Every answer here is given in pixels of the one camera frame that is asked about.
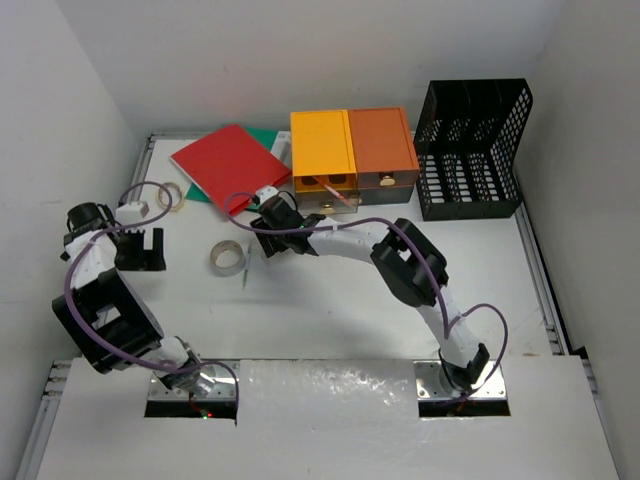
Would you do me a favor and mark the orange highlighter pen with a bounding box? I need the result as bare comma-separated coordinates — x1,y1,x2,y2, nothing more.
323,184,359,208

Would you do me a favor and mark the large clear tape roll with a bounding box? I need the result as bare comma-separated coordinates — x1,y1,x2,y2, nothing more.
210,240,246,277

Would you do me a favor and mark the green highlighter pen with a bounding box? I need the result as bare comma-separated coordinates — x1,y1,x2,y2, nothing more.
241,243,252,290

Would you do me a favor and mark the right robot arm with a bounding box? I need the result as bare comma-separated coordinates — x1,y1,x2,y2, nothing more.
250,196,489,392

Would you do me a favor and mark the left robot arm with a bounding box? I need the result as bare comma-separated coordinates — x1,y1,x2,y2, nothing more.
52,202,213,396

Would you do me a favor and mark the brown tape roll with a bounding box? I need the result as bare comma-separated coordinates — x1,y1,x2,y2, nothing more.
156,182,185,212

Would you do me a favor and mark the red folder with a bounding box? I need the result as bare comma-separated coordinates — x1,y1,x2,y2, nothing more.
170,123,293,218

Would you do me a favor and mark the green folder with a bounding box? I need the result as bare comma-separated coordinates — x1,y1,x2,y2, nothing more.
186,125,284,203

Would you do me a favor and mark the yellow drawer box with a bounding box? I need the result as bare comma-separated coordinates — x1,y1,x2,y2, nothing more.
290,110,357,193

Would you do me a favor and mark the orange drawer box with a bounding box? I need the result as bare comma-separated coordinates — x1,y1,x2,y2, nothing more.
348,107,419,189

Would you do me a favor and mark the black mesh file rack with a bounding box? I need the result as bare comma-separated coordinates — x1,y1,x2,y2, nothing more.
413,78,533,221

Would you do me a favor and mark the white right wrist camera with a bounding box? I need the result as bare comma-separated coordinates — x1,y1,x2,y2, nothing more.
255,185,279,204

